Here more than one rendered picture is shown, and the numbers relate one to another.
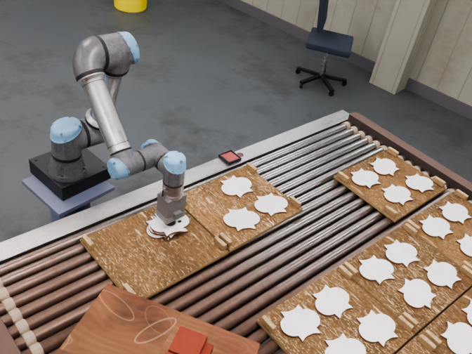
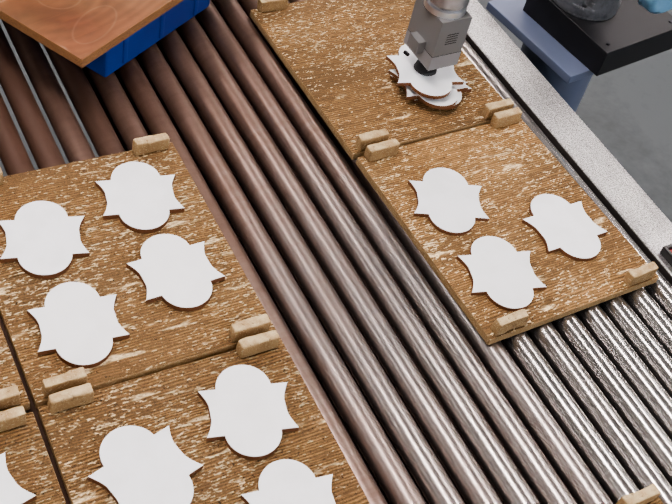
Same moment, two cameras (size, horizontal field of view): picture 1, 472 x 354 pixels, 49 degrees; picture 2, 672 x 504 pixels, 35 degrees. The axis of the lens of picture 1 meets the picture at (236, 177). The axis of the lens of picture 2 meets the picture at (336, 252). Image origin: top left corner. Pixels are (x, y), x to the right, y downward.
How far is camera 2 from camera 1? 205 cm
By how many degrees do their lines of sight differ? 68
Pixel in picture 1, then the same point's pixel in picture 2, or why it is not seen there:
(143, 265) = (332, 36)
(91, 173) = (583, 25)
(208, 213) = (468, 155)
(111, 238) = (402, 15)
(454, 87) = not seen: outside the picture
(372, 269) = (249, 398)
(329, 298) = (182, 265)
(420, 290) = (151, 482)
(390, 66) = not seen: outside the picture
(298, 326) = (131, 188)
